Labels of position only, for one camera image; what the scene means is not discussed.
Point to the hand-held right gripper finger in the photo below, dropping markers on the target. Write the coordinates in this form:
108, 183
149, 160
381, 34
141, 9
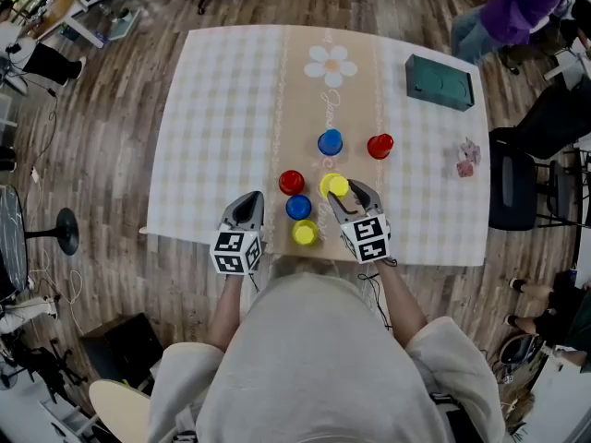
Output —
341, 212
374, 201

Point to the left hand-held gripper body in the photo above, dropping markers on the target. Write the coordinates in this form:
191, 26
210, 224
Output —
235, 252

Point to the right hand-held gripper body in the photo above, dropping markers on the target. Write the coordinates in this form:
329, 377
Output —
367, 240

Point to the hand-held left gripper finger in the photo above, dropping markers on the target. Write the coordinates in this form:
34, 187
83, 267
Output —
232, 217
258, 222

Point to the yellow paper cup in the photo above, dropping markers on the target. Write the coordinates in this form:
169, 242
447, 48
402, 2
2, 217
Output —
334, 184
305, 232

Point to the blue paper cup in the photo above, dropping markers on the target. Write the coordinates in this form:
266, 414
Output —
330, 142
298, 206

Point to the red paper cup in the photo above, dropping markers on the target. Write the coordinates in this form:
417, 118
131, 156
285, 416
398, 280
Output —
291, 182
380, 146

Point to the person's left forearm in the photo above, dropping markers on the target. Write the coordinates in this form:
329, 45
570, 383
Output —
226, 312

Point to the person's right forearm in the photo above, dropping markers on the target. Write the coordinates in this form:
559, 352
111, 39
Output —
401, 302

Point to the checked flower tablecloth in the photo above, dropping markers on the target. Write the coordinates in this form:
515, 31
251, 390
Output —
217, 132

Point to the person's white shirt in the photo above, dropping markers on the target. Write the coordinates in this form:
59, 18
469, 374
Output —
323, 362

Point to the dark green box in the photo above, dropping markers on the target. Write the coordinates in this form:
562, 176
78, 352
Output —
438, 81

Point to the black floor box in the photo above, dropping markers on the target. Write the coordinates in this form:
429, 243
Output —
120, 349

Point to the black round stand base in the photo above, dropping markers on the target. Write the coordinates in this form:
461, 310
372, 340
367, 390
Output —
67, 231

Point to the black folding chair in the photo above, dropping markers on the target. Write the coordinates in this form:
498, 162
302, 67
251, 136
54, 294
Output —
561, 187

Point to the grey backpack rig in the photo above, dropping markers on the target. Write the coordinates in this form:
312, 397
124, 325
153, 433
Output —
522, 351

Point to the round wooden stool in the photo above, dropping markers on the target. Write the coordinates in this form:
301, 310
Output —
117, 409

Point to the green floor tray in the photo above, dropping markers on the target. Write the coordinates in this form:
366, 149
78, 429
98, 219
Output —
122, 23

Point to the dark marble round table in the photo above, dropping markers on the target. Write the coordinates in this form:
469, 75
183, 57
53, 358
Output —
9, 238

